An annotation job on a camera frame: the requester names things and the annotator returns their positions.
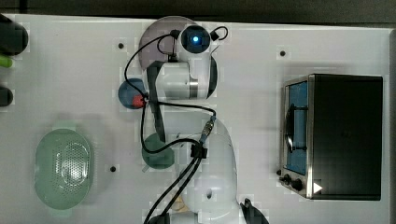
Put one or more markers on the green toy pear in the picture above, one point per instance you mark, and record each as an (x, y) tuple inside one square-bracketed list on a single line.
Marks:
[(5, 61)]

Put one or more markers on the blue cup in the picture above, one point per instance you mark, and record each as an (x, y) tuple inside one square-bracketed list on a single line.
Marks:
[(128, 89)]

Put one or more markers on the small black object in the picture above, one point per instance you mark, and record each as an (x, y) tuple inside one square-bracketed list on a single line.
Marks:
[(6, 96)]

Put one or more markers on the black toaster oven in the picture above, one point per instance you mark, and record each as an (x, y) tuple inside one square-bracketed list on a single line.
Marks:
[(332, 137)]

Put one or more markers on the green oval colander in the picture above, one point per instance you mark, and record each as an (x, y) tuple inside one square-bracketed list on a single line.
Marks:
[(63, 167)]

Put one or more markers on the red item inside cup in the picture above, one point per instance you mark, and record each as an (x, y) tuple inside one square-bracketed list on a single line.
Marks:
[(138, 101)]

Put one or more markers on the black cylindrical container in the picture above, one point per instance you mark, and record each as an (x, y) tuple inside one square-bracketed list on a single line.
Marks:
[(13, 37)]

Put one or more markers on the green mug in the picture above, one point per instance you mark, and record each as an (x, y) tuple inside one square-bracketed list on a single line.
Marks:
[(153, 158)]

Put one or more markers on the grey round plate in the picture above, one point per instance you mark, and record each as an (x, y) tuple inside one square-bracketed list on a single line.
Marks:
[(158, 50)]

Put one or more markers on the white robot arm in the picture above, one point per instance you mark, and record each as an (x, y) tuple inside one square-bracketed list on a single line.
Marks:
[(206, 173)]

